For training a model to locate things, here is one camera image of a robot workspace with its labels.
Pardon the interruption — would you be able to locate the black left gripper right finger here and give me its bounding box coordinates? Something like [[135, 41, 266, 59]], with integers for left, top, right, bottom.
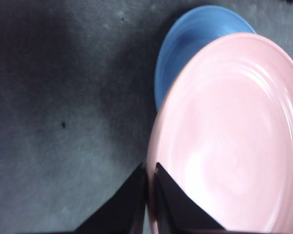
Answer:
[[155, 161, 235, 234]]

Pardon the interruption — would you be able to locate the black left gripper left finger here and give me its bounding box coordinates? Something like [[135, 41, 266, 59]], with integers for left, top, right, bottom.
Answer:
[[21, 162, 147, 234]]

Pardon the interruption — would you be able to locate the pink plate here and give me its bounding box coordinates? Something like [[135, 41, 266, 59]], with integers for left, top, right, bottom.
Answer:
[[146, 33, 293, 234]]

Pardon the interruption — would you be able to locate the blue plate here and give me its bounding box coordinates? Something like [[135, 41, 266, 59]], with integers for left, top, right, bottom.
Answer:
[[154, 5, 257, 113]]

